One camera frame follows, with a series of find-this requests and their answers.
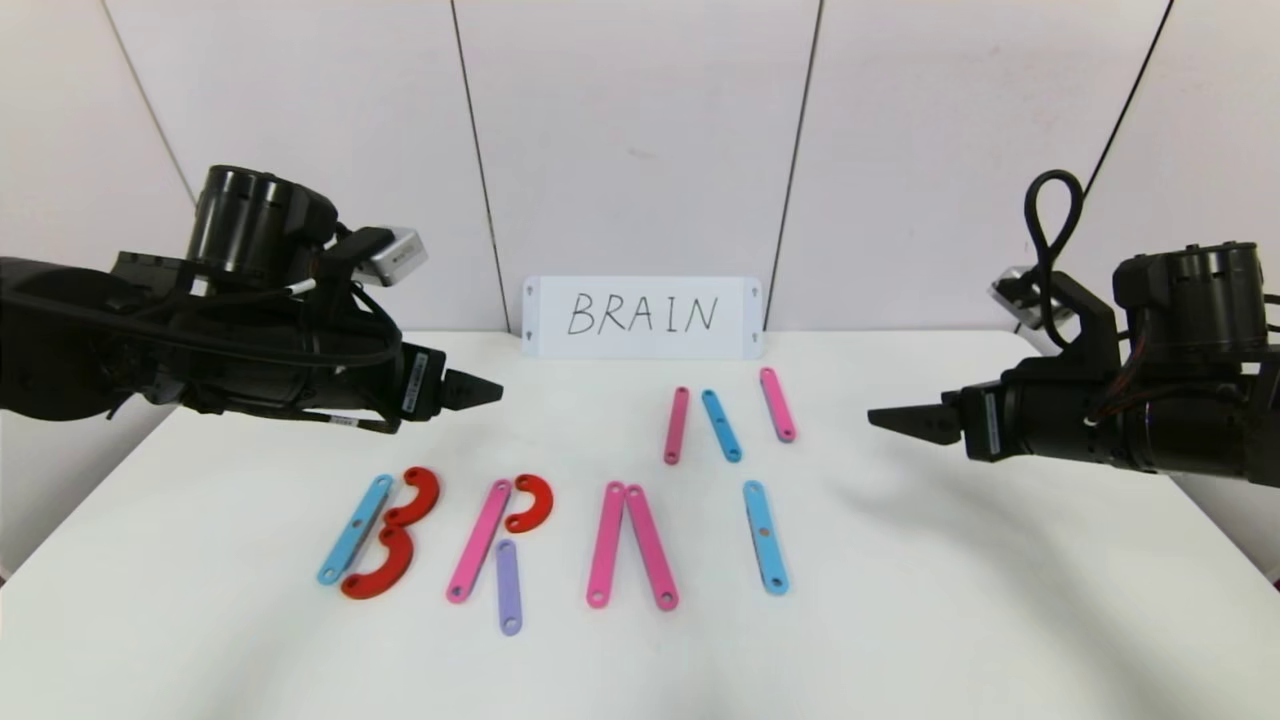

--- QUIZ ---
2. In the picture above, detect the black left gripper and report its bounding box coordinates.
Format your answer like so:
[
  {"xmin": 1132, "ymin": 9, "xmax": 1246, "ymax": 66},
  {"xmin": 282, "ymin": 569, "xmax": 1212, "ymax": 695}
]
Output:
[{"xmin": 307, "ymin": 327, "xmax": 504, "ymax": 435}]

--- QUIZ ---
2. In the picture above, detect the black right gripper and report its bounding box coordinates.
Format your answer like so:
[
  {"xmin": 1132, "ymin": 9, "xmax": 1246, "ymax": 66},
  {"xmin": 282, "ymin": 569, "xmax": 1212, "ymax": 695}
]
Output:
[{"xmin": 866, "ymin": 363, "xmax": 1133, "ymax": 470}]

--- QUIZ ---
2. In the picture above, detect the small red half-ring piece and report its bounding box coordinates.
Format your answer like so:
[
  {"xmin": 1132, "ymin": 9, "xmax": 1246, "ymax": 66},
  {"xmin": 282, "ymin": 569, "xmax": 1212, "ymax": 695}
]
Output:
[{"xmin": 505, "ymin": 474, "xmax": 555, "ymax": 534}]

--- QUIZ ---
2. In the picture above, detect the pink bar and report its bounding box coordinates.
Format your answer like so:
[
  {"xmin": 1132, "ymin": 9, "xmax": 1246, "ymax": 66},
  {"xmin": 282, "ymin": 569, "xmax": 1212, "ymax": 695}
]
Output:
[
  {"xmin": 446, "ymin": 479, "xmax": 513, "ymax": 604},
  {"xmin": 758, "ymin": 367, "xmax": 797, "ymax": 443},
  {"xmin": 586, "ymin": 481, "xmax": 627, "ymax": 609},
  {"xmin": 625, "ymin": 484, "xmax": 680, "ymax": 611},
  {"xmin": 663, "ymin": 386, "xmax": 692, "ymax": 466}
]

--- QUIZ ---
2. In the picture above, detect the short purple bar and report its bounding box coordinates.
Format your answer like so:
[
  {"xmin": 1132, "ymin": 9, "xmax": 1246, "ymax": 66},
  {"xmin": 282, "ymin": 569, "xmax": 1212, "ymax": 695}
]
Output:
[{"xmin": 496, "ymin": 540, "xmax": 524, "ymax": 637}]

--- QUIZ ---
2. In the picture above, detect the blue bar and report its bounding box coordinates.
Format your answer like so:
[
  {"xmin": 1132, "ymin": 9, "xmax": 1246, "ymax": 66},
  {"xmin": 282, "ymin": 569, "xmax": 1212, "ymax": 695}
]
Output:
[
  {"xmin": 700, "ymin": 389, "xmax": 743, "ymax": 463},
  {"xmin": 742, "ymin": 481, "xmax": 790, "ymax": 597},
  {"xmin": 317, "ymin": 475, "xmax": 394, "ymax": 586}
]

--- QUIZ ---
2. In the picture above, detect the white sign card BRAIN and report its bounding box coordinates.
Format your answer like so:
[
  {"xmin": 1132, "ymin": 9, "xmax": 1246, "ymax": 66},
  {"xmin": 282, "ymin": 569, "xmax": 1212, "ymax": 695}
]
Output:
[{"xmin": 522, "ymin": 277, "xmax": 763, "ymax": 360}]

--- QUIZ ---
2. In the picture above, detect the black left camera cable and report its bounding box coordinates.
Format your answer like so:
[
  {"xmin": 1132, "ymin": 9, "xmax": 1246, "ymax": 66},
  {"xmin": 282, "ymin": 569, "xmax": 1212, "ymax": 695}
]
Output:
[{"xmin": 340, "ymin": 283, "xmax": 406, "ymax": 366}]

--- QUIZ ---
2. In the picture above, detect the black camera cable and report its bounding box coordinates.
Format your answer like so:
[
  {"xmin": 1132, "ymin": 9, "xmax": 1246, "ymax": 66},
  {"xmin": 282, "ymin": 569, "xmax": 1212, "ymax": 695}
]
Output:
[
  {"xmin": 1023, "ymin": 170, "xmax": 1086, "ymax": 351},
  {"xmin": 340, "ymin": 283, "xmax": 406, "ymax": 366}
]

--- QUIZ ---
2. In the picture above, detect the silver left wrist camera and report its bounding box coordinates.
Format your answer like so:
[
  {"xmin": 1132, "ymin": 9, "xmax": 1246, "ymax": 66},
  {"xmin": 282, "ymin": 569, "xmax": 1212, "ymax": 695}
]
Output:
[{"xmin": 355, "ymin": 228, "xmax": 429, "ymax": 288}]

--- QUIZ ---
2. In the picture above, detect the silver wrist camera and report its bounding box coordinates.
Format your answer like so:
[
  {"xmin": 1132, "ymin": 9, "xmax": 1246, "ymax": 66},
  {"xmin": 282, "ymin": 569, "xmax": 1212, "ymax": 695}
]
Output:
[
  {"xmin": 990, "ymin": 265, "xmax": 1066, "ymax": 326},
  {"xmin": 355, "ymin": 228, "xmax": 429, "ymax": 288}
]

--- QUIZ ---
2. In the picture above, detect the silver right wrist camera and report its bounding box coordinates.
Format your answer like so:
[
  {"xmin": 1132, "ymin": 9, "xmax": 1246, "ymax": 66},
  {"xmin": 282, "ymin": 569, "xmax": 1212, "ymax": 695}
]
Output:
[{"xmin": 990, "ymin": 265, "xmax": 1066, "ymax": 326}]

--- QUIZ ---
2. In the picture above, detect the black left camera bracket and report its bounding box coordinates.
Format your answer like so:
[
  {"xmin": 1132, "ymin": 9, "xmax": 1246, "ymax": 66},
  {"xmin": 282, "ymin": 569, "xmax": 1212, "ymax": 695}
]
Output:
[{"xmin": 315, "ymin": 228, "xmax": 396, "ymax": 301}]

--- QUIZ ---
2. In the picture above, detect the black camera bracket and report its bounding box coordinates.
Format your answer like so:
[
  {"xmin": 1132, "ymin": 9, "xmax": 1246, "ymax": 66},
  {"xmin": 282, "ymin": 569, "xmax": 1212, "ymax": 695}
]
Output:
[
  {"xmin": 1050, "ymin": 272, "xmax": 1121, "ymax": 376},
  {"xmin": 315, "ymin": 228, "xmax": 396, "ymax": 301}
]

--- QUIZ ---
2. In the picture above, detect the black right camera bracket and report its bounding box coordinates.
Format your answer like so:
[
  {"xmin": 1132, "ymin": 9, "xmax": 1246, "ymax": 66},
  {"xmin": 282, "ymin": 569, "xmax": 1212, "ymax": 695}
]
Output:
[{"xmin": 1050, "ymin": 272, "xmax": 1121, "ymax": 376}]

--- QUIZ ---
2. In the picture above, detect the black right camera cable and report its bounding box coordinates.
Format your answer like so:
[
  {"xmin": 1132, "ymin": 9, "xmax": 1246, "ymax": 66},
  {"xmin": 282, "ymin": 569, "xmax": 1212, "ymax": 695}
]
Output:
[{"xmin": 1023, "ymin": 170, "xmax": 1086, "ymax": 351}]

